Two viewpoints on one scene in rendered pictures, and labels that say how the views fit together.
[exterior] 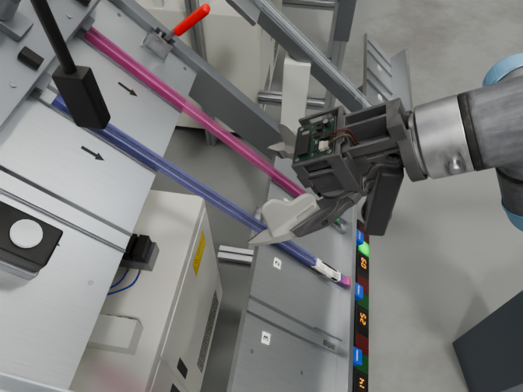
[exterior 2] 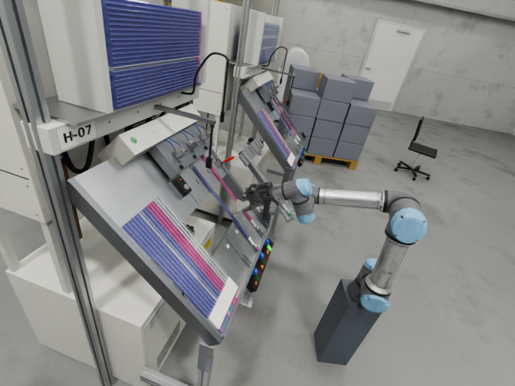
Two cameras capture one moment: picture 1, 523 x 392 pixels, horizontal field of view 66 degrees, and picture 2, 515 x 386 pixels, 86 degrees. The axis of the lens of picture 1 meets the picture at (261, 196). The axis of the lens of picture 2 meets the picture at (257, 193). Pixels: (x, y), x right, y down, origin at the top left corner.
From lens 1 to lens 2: 79 cm
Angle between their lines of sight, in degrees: 22
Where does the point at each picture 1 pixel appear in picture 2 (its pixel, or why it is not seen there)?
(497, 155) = (287, 194)
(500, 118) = (287, 186)
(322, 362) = (243, 265)
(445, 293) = (316, 311)
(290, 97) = not seen: hidden behind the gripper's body
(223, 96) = (232, 183)
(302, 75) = not seen: hidden behind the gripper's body
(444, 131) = (277, 188)
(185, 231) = (205, 231)
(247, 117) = (237, 191)
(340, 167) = (255, 194)
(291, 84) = not seen: hidden behind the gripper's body
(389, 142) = (267, 190)
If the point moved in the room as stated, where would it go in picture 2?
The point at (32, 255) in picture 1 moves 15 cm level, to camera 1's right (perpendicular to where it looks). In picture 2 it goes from (186, 191) to (224, 198)
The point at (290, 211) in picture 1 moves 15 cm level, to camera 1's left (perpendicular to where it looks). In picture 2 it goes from (242, 204) to (208, 197)
